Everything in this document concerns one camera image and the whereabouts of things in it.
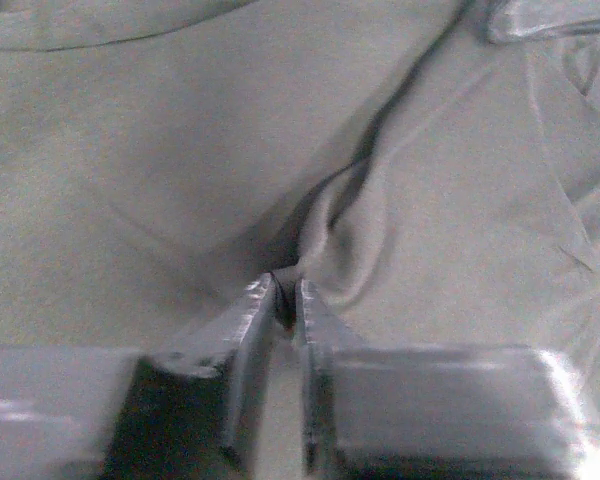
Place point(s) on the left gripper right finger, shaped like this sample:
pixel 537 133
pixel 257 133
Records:
pixel 436 411

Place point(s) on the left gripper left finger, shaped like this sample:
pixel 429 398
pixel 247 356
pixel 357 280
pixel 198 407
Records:
pixel 189 410

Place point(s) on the black long sleeve shirt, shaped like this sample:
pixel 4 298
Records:
pixel 432 167

